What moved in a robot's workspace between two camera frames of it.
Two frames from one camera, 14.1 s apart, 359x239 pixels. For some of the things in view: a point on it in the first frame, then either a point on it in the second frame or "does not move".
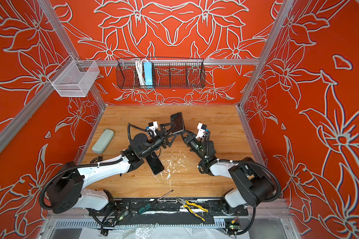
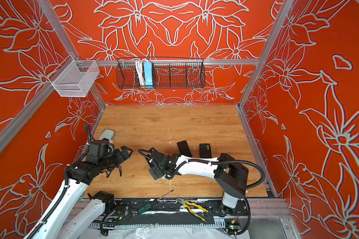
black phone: x=177 y=119 -> x=184 y=149
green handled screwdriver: x=146 y=207 does not move
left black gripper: x=163 y=139 -> x=121 y=158
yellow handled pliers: x=185 y=203 does not move
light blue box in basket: x=148 y=74 does not move
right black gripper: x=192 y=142 -> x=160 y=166
